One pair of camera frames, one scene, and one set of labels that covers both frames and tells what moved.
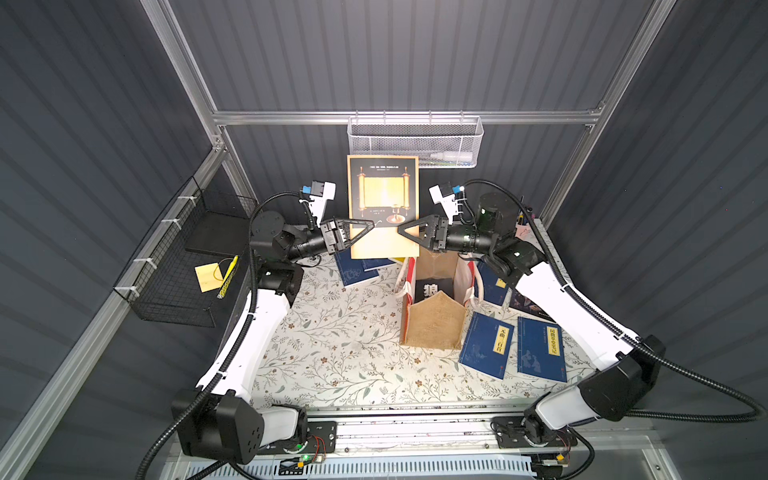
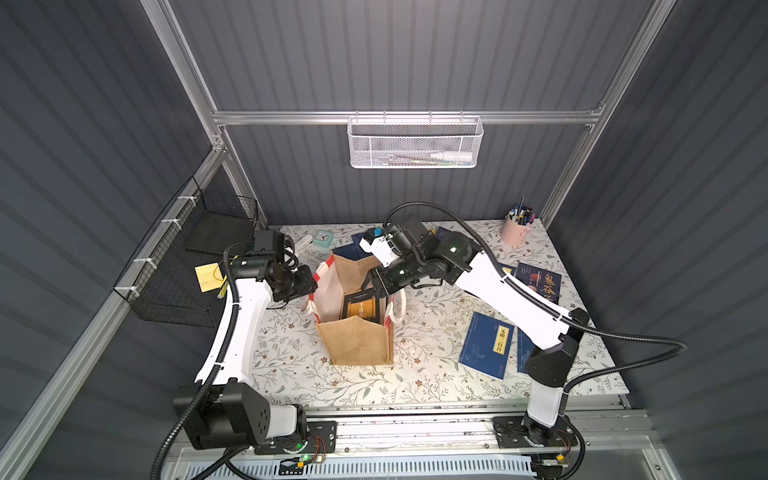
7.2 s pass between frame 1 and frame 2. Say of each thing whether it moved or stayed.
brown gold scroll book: moved
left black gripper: moved
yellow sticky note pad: stayed
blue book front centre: stayed
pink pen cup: stayed
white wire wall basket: stayed
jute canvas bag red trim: moved
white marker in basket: stayed
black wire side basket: stayed
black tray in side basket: stayed
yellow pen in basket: stayed
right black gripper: moved
